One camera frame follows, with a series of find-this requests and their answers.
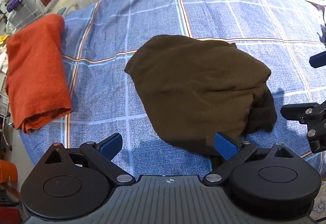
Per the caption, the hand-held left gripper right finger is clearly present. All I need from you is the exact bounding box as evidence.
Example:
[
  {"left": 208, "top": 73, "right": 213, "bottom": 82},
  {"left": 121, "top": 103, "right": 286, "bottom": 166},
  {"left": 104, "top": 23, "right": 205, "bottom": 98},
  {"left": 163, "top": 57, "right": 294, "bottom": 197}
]
[{"left": 203, "top": 132, "right": 304, "bottom": 185}]

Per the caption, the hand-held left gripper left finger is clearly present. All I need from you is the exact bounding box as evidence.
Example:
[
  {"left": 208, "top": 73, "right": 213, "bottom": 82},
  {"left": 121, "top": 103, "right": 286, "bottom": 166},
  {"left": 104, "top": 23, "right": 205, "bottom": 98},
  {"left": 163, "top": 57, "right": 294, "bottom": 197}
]
[{"left": 44, "top": 133, "right": 136, "bottom": 186}]

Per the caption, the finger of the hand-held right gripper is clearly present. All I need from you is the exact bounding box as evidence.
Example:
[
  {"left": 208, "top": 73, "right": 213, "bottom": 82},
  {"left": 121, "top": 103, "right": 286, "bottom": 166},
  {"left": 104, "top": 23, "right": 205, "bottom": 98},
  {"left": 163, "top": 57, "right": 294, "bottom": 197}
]
[
  {"left": 309, "top": 51, "right": 326, "bottom": 69},
  {"left": 280, "top": 102, "right": 326, "bottom": 153}
]

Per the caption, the dark brown sweater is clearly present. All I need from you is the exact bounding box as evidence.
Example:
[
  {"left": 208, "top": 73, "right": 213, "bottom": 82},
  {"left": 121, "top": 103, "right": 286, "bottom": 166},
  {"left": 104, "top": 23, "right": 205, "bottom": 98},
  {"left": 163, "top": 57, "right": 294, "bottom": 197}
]
[{"left": 124, "top": 34, "right": 278, "bottom": 159}]

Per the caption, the orange container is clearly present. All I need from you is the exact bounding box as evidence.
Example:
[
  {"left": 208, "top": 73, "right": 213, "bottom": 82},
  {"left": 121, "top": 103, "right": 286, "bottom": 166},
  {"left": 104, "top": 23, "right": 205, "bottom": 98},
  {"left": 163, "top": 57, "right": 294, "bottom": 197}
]
[{"left": 0, "top": 159, "right": 19, "bottom": 184}]

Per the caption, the orange sweater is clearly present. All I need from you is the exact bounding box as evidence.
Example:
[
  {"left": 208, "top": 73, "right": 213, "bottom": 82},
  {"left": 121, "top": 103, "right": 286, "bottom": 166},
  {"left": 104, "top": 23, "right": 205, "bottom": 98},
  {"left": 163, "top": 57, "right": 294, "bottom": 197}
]
[{"left": 5, "top": 14, "right": 74, "bottom": 134}]

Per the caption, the blue plaid bed sheet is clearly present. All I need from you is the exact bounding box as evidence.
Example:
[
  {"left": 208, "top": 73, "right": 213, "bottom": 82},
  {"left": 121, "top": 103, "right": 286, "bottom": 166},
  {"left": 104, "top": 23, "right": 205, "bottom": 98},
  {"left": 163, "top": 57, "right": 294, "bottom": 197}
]
[{"left": 19, "top": 0, "right": 326, "bottom": 182}]

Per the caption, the purple cloth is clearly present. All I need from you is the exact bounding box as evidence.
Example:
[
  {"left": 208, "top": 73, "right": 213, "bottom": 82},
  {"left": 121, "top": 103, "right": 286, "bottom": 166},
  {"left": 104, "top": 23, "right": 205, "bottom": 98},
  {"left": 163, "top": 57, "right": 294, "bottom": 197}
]
[{"left": 6, "top": 0, "right": 26, "bottom": 12}]

